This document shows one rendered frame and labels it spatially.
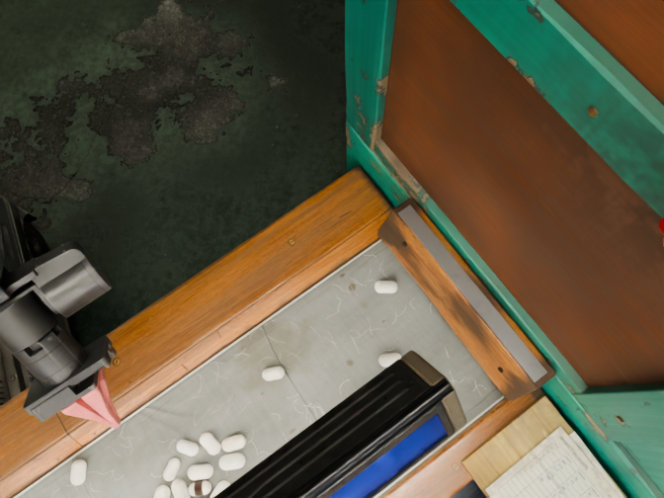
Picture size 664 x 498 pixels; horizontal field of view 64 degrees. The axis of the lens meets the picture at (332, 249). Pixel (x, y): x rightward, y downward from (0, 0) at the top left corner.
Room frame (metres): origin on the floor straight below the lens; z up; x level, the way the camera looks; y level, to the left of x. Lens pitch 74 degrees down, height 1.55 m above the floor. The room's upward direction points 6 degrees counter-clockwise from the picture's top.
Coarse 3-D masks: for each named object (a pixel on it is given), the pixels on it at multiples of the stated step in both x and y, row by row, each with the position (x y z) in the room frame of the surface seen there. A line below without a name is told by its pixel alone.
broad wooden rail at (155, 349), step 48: (336, 192) 0.33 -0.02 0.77; (288, 240) 0.25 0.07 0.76; (336, 240) 0.25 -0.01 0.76; (192, 288) 0.20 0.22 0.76; (240, 288) 0.19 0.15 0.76; (288, 288) 0.18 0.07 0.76; (144, 336) 0.13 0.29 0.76; (192, 336) 0.12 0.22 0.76; (240, 336) 0.12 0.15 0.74; (144, 384) 0.06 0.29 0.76; (0, 432) 0.02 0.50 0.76; (48, 432) 0.01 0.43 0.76; (96, 432) 0.00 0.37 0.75; (0, 480) -0.05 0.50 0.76
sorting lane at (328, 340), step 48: (336, 288) 0.18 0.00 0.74; (288, 336) 0.11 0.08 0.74; (336, 336) 0.10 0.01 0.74; (384, 336) 0.09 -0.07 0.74; (432, 336) 0.09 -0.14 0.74; (192, 384) 0.05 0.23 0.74; (240, 384) 0.05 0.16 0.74; (288, 384) 0.04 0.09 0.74; (336, 384) 0.03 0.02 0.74; (480, 384) 0.01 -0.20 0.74; (144, 432) -0.01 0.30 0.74; (192, 432) -0.01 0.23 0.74; (240, 432) -0.02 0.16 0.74; (288, 432) -0.03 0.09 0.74; (48, 480) -0.06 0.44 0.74; (96, 480) -0.07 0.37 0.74; (144, 480) -0.07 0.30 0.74; (192, 480) -0.08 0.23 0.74
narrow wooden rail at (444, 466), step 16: (528, 400) -0.02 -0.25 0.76; (480, 416) -0.04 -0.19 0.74; (496, 416) -0.04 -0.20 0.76; (512, 416) -0.04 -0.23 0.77; (464, 432) -0.05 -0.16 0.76; (480, 432) -0.06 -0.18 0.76; (496, 432) -0.06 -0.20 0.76; (448, 448) -0.07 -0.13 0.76; (464, 448) -0.07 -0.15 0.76; (432, 464) -0.09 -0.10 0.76; (448, 464) -0.09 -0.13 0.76; (400, 480) -0.11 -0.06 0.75; (416, 480) -0.11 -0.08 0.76; (432, 480) -0.11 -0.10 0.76; (448, 480) -0.11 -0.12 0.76; (464, 480) -0.12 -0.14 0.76; (384, 496) -0.12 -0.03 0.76; (400, 496) -0.13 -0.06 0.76; (416, 496) -0.13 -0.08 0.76; (432, 496) -0.13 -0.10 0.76; (448, 496) -0.13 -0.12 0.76
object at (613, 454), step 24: (360, 144) 0.38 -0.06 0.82; (384, 168) 0.32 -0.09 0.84; (384, 192) 0.32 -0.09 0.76; (552, 384) 0.00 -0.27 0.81; (576, 408) -0.04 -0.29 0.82; (576, 432) -0.07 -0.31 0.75; (600, 432) -0.07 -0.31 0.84; (600, 456) -0.10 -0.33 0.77; (624, 456) -0.10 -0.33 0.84; (624, 480) -0.13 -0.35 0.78; (648, 480) -0.13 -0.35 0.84
